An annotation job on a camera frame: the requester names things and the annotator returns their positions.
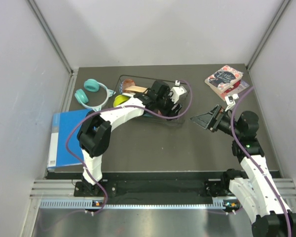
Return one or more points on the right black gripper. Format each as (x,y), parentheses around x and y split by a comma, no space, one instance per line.
(211,120)

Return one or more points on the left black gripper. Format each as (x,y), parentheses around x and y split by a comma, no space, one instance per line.
(169,112)

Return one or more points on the black wire dish rack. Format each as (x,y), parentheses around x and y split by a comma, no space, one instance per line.
(158,88)

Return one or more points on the beige bird plate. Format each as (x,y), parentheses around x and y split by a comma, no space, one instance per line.
(135,89)

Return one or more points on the lime green bowl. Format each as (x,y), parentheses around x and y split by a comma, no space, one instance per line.
(120,99)

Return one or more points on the blue white patterned bowl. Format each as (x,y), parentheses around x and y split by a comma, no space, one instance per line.
(121,88)

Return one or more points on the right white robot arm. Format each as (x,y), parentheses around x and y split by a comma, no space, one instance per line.
(254,187)

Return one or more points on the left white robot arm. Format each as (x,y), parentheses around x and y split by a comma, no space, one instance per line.
(94,135)

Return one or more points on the floral cover book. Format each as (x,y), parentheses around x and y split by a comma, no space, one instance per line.
(224,80)

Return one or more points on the lower pink book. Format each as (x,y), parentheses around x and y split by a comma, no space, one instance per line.
(237,88)

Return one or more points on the teal cat-ear headphones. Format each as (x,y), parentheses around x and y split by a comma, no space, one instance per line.
(94,95)

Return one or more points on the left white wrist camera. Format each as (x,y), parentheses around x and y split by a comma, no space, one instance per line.
(176,92)

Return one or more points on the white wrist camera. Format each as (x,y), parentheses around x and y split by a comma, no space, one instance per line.
(231,101)
(176,92)

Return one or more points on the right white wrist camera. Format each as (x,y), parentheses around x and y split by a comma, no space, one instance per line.
(231,101)

